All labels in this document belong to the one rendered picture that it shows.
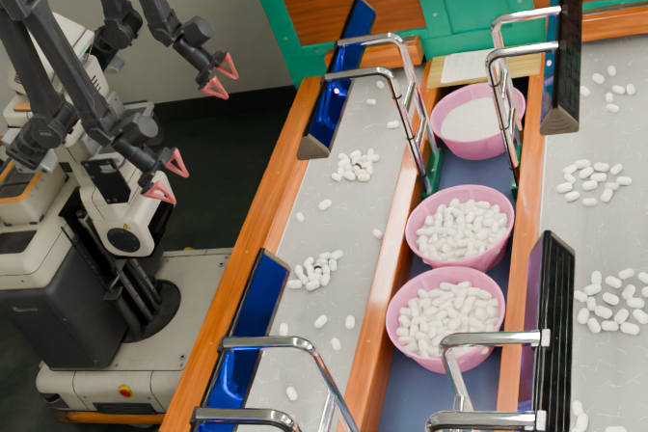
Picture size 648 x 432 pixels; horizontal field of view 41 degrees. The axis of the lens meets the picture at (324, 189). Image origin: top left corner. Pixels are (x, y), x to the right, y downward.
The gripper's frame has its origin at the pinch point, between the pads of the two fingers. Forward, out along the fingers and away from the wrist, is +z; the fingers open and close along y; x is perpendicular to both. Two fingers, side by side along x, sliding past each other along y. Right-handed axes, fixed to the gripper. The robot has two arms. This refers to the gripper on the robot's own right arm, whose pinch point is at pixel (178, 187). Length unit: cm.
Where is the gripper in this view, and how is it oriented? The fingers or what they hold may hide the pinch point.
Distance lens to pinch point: 223.6
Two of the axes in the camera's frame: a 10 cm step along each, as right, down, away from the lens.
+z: 6.9, 6.2, 3.7
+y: 2.3, -6.8, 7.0
